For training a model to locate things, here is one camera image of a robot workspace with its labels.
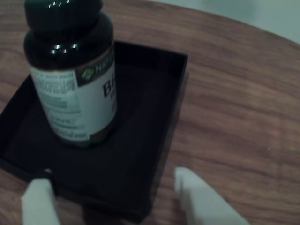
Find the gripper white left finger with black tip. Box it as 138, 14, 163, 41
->
21, 168, 61, 225

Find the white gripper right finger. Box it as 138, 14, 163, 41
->
174, 166, 252, 225

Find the green pill bottle white label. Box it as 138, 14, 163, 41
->
23, 0, 117, 148

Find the black open cardboard box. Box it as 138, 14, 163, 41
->
0, 41, 189, 224

